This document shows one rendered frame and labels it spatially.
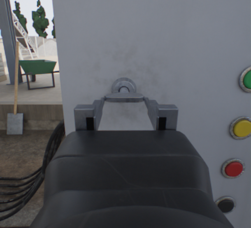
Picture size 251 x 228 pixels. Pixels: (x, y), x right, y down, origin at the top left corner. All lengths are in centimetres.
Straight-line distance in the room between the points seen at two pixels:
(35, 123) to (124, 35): 284
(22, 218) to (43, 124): 155
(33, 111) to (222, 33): 282
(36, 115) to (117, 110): 275
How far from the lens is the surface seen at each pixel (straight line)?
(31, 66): 413
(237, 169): 28
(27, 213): 171
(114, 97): 16
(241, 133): 25
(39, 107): 287
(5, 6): 500
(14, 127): 299
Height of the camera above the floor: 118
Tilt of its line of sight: 17 degrees down
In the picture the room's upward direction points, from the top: straight up
